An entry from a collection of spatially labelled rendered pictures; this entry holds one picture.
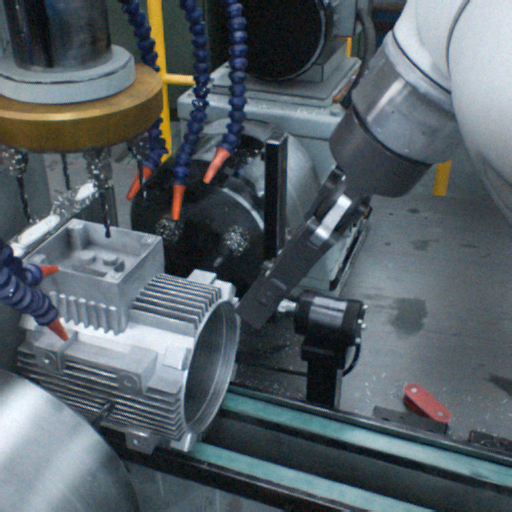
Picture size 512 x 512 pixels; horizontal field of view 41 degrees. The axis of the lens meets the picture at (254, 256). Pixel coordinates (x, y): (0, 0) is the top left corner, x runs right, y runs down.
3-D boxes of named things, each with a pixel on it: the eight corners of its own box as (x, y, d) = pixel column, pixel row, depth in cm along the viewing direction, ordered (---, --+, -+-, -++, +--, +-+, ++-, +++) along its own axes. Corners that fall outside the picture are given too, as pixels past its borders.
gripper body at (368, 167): (368, 80, 54) (307, 165, 59) (341, 118, 47) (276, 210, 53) (445, 136, 54) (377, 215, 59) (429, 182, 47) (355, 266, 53)
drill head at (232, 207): (108, 326, 101) (86, 173, 87) (217, 203, 133) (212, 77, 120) (268, 366, 94) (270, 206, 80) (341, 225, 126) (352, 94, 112)
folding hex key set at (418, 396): (454, 425, 100) (456, 416, 99) (437, 433, 99) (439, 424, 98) (413, 389, 106) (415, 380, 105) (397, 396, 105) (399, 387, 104)
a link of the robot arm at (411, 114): (378, 44, 43) (328, 116, 47) (495, 128, 43) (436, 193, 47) (404, 11, 50) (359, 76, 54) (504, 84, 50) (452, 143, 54)
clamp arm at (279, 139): (257, 321, 89) (258, 139, 75) (265, 308, 91) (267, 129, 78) (283, 327, 88) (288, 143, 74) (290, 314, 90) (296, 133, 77)
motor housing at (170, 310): (31, 436, 82) (0, 310, 72) (113, 341, 97) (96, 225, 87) (181, 484, 76) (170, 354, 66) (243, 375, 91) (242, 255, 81)
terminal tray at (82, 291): (30, 315, 77) (18, 262, 74) (82, 267, 86) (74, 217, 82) (123, 339, 74) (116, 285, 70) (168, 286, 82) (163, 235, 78)
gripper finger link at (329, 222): (377, 179, 52) (363, 210, 48) (340, 226, 55) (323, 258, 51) (352, 161, 52) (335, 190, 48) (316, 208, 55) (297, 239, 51)
